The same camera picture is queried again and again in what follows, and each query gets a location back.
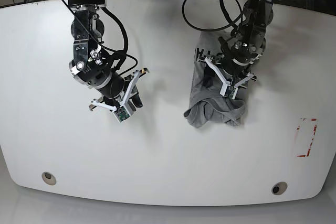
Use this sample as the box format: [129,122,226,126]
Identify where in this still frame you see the grey T-shirt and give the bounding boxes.
[184,31,246,129]

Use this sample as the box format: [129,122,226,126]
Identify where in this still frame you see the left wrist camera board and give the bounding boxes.
[225,86,238,99]

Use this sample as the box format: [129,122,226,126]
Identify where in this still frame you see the red tape marking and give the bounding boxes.
[294,118,318,157]

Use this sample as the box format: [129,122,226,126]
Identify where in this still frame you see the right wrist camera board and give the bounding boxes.
[113,107,130,122]

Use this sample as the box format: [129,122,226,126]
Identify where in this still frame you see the table grommet hole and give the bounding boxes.
[271,182,288,196]
[41,172,57,186]

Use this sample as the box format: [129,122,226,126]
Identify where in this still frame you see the left table grommet hole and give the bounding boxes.
[41,172,57,186]

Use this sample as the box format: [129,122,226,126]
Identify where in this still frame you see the right table grommet hole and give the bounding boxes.
[271,182,288,196]

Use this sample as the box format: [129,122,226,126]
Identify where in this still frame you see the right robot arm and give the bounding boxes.
[63,0,149,122]

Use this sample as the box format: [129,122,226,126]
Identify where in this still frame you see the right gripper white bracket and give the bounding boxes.
[89,68,149,116]

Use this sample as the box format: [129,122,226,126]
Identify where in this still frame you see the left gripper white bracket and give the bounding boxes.
[198,56,257,98]

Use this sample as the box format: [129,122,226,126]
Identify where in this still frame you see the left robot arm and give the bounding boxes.
[196,0,276,99]

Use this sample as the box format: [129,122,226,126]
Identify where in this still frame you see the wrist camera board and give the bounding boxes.
[225,86,238,99]
[113,107,130,122]

